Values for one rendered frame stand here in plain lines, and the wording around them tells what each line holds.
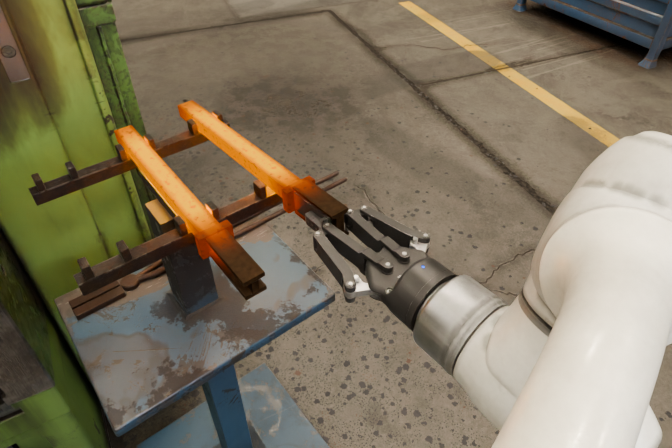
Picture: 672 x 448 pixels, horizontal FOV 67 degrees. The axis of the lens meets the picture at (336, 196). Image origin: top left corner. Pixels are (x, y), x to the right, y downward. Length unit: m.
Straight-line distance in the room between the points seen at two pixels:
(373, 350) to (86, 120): 1.07
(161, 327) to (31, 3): 0.55
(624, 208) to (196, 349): 0.67
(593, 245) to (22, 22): 0.87
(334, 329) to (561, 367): 1.44
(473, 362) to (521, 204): 1.80
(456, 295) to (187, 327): 0.53
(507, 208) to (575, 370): 1.95
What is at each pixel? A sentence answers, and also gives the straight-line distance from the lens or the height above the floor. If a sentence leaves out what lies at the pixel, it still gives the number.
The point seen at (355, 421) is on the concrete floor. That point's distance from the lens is 1.55.
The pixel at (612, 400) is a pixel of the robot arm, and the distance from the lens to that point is 0.29.
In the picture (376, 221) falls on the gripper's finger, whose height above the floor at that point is 0.96.
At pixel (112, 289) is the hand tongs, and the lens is 0.99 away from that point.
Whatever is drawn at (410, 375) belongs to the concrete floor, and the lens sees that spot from 1.63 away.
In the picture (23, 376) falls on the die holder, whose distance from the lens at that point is 1.14.
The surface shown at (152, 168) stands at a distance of 0.78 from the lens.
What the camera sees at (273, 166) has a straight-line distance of 0.72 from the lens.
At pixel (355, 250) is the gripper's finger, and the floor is 0.97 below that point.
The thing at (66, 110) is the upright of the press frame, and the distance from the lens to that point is 1.04.
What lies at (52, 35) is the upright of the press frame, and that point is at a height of 1.06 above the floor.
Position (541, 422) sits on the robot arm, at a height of 1.15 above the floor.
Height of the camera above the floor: 1.38
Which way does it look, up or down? 40 degrees down
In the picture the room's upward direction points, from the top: straight up
